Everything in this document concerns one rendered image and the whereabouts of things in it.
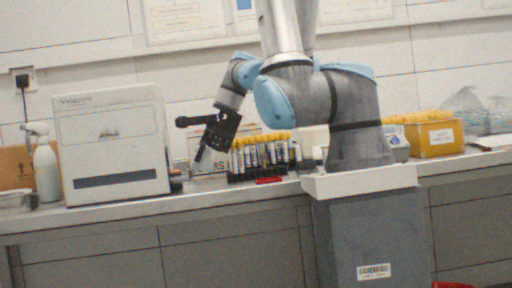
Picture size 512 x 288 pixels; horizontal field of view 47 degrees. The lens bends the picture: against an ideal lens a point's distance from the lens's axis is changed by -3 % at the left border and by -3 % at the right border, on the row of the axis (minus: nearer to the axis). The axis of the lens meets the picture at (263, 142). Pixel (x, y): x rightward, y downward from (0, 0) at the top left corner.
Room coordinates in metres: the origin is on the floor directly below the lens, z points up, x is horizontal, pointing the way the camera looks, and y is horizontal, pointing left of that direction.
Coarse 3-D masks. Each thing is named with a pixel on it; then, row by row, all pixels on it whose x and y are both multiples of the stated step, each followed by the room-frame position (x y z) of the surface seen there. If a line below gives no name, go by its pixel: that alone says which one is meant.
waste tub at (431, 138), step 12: (432, 120) 1.81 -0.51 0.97; (444, 120) 1.68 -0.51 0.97; (456, 120) 1.68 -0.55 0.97; (408, 132) 1.76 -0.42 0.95; (420, 132) 1.67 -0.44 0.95; (432, 132) 1.68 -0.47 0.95; (444, 132) 1.68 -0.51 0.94; (456, 132) 1.68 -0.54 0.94; (420, 144) 1.67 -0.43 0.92; (432, 144) 1.68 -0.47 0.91; (444, 144) 1.68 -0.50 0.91; (456, 144) 1.68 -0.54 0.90; (408, 156) 1.79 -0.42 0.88; (420, 156) 1.68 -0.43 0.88; (432, 156) 1.68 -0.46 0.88
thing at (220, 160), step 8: (240, 128) 1.90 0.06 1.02; (248, 128) 1.90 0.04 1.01; (256, 128) 1.91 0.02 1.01; (192, 136) 1.89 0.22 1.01; (200, 136) 1.89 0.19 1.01; (240, 136) 1.90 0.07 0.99; (192, 144) 1.89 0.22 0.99; (192, 152) 1.89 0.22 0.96; (216, 152) 1.89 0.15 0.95; (192, 160) 1.89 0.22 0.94; (216, 160) 1.89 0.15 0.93; (224, 160) 1.90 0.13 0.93; (216, 168) 1.89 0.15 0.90; (224, 168) 1.90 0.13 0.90; (232, 168) 1.90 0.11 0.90; (200, 176) 1.89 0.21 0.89; (208, 176) 1.89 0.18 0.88; (216, 176) 1.89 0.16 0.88; (224, 176) 1.90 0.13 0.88
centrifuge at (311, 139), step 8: (304, 128) 1.98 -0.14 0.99; (312, 128) 1.93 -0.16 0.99; (320, 128) 1.92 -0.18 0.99; (328, 128) 1.91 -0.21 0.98; (304, 136) 1.94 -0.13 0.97; (312, 136) 1.92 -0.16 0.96; (320, 136) 1.92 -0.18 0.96; (328, 136) 1.91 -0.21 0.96; (304, 144) 1.94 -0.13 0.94; (312, 144) 1.92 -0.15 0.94; (320, 144) 1.92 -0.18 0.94; (328, 144) 1.91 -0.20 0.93; (304, 152) 1.94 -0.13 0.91; (312, 152) 1.90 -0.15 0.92; (320, 152) 1.88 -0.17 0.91; (320, 160) 1.87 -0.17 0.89
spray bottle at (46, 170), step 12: (36, 132) 1.77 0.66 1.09; (48, 132) 1.81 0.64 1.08; (36, 144) 1.79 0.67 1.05; (36, 156) 1.77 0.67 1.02; (48, 156) 1.77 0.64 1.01; (36, 168) 1.77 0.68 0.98; (48, 168) 1.77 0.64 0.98; (36, 180) 1.77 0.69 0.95; (48, 180) 1.76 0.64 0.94; (48, 192) 1.76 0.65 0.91; (60, 192) 1.79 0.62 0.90
